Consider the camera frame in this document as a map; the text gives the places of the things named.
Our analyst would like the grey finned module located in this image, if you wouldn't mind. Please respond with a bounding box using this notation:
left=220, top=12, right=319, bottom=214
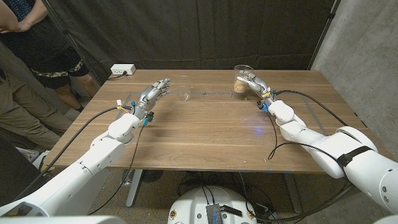
left=206, top=203, right=224, bottom=224

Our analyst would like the person in khaki trousers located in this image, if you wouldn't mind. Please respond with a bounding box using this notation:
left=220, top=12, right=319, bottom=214
left=0, top=70, right=73, bottom=149

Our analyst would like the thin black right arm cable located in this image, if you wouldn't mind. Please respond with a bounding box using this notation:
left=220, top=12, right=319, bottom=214
left=266, top=112, right=340, bottom=162

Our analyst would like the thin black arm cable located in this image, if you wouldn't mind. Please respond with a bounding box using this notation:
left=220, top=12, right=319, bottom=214
left=88, top=123, right=146, bottom=215
left=266, top=112, right=340, bottom=162

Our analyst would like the clear plastic cup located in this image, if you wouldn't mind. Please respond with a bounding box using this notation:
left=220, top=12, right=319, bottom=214
left=177, top=75, right=193, bottom=102

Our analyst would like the white power strip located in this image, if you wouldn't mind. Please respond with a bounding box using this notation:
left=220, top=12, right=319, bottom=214
left=110, top=63, right=137, bottom=76

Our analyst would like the white table leg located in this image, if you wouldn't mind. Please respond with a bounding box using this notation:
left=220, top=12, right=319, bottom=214
left=126, top=169, right=144, bottom=208

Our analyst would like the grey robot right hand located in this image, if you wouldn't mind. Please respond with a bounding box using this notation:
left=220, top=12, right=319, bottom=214
left=238, top=70, right=277, bottom=105

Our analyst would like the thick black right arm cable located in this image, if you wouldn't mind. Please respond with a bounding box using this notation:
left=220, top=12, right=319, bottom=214
left=245, top=89, right=355, bottom=223

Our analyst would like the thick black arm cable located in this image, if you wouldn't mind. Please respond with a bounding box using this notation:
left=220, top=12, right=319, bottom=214
left=245, top=89, right=355, bottom=223
left=14, top=105, right=134, bottom=202

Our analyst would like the black power adapter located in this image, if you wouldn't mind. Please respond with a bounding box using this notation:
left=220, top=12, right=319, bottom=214
left=261, top=210, right=284, bottom=224

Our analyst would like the grey table leg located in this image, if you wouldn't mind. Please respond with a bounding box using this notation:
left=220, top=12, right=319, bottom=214
left=282, top=173, right=304, bottom=215

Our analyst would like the clear cup with brown sugar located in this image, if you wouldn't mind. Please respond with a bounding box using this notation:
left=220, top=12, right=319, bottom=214
left=233, top=64, right=255, bottom=94

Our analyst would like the person in black shorts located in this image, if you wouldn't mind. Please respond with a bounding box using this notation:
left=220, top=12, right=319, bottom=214
left=0, top=0, right=100, bottom=113

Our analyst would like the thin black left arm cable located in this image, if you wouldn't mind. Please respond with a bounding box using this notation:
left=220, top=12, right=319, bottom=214
left=88, top=123, right=146, bottom=215

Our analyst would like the black floor cable bundle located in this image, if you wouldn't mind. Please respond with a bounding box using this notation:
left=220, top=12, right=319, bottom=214
left=177, top=170, right=280, bottom=218

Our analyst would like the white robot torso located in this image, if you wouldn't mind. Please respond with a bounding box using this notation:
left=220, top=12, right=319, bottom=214
left=167, top=185, right=258, bottom=224

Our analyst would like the round black floor fan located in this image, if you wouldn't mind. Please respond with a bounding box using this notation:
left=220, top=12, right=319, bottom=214
left=141, top=170, right=165, bottom=184

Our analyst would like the black backdrop curtain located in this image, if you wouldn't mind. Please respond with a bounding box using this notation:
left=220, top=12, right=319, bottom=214
left=46, top=0, right=338, bottom=83

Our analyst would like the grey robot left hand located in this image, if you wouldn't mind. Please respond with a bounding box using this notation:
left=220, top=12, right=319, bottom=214
left=132, top=77, right=172, bottom=125

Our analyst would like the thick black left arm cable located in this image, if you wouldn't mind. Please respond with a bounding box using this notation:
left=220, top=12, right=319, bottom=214
left=14, top=105, right=134, bottom=202

